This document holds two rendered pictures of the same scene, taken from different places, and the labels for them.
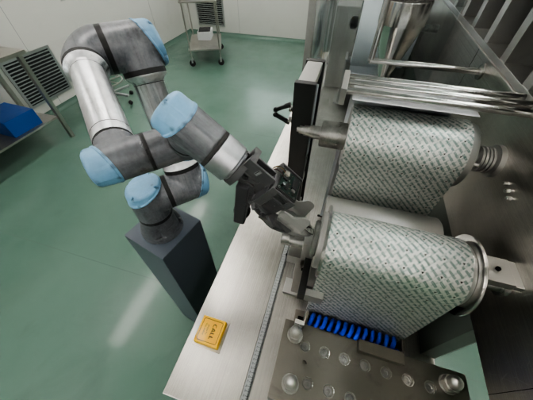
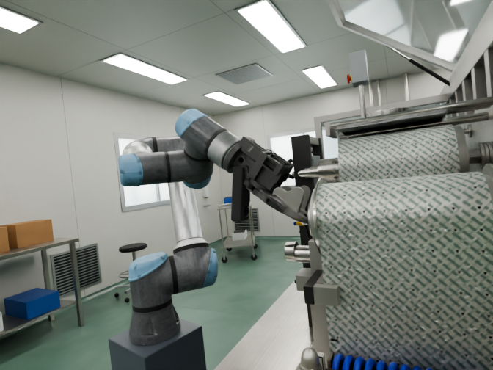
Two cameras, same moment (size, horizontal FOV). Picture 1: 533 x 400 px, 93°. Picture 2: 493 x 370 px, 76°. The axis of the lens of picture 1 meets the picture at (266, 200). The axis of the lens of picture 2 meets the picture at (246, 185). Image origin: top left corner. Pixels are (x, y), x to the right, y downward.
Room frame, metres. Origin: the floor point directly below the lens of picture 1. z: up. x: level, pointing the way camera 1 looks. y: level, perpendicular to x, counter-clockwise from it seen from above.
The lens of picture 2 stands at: (-0.31, -0.08, 1.34)
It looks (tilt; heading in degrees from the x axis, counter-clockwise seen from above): 1 degrees down; 10
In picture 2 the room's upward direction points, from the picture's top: 6 degrees counter-clockwise
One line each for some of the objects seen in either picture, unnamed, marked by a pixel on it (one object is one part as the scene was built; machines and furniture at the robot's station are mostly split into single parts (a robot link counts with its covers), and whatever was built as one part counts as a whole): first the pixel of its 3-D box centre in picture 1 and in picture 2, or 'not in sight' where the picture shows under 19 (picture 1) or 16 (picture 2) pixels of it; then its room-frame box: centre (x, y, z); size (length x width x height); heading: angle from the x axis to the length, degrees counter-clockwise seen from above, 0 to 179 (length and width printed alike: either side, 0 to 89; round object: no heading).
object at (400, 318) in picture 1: (363, 309); (403, 311); (0.19, -0.21, 1.11); 0.23 x 0.01 x 0.18; 73
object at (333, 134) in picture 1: (332, 135); (332, 170); (0.53, -0.16, 1.33); 0.06 x 0.06 x 0.06; 73
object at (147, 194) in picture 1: (149, 197); (152, 277); (0.57, 0.39, 1.07); 0.13 x 0.12 x 0.14; 121
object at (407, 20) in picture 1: (404, 10); (388, 120); (0.94, -0.42, 1.50); 0.14 x 0.14 x 0.06
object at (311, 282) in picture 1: (312, 280); (325, 286); (0.25, -0.10, 1.13); 0.09 x 0.06 x 0.03; 163
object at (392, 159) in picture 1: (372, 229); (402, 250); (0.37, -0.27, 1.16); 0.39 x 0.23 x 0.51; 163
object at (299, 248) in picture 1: (297, 265); (315, 313); (0.33, -0.08, 1.05); 0.06 x 0.05 x 0.31; 73
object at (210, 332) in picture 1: (210, 332); not in sight; (0.20, 0.16, 0.91); 0.07 x 0.07 x 0.02; 73
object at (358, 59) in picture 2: not in sight; (356, 70); (0.80, -0.30, 1.66); 0.07 x 0.07 x 0.10; 76
